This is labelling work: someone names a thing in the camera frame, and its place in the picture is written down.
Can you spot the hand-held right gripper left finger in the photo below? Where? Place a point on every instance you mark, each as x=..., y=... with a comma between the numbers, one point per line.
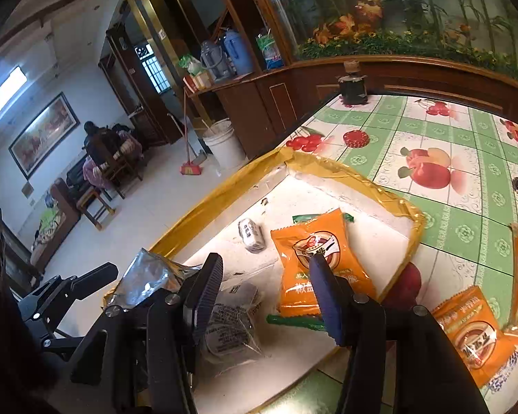
x=207, y=293

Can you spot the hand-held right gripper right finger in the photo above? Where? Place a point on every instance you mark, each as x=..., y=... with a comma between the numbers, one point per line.
x=328, y=306

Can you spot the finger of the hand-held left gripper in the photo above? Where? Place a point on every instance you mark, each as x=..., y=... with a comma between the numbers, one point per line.
x=60, y=345
x=90, y=275

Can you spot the clear packet with dark cake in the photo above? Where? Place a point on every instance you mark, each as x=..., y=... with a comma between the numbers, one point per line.
x=233, y=327

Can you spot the orange snack pouch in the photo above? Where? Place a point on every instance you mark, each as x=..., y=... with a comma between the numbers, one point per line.
x=475, y=340
x=293, y=267

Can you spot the silver foil packet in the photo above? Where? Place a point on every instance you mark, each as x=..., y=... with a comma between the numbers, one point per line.
x=146, y=280

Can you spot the white candy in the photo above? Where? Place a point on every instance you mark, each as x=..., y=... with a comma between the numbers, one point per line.
x=252, y=235
x=511, y=371

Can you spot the white tray with yellow tape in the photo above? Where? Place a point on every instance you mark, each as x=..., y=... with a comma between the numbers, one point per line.
x=285, y=207

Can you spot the wooden stool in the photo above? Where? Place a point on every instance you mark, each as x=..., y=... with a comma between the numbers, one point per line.
x=95, y=207

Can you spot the wooden chair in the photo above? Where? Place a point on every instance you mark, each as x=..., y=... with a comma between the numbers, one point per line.
x=121, y=159

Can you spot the red broom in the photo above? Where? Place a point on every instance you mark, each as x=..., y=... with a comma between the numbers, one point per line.
x=192, y=166

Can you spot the white plastic bucket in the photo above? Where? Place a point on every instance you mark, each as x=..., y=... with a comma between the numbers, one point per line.
x=225, y=144

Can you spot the low wooden cabinet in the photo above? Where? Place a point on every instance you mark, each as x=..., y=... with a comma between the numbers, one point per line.
x=250, y=108

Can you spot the ceiling light panel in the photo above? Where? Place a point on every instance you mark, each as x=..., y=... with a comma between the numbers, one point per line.
x=4, y=94

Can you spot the red and white boxes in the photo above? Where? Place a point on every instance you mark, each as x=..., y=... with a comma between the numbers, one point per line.
x=198, y=82

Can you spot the window with metal grille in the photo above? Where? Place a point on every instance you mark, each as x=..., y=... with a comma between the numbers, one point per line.
x=153, y=71

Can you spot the small black jar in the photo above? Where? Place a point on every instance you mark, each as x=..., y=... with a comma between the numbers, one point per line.
x=353, y=86

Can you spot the green plastic bag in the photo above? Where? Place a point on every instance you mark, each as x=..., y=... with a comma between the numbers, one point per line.
x=190, y=64

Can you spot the grey kettle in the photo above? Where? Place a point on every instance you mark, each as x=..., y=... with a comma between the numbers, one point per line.
x=213, y=60

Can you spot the blue thermos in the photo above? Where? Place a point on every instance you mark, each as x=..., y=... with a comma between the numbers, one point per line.
x=238, y=54

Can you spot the floral glass partition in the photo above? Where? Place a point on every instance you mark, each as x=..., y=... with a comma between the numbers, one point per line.
x=414, y=8

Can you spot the framed wall picture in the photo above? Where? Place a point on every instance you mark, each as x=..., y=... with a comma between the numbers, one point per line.
x=43, y=133

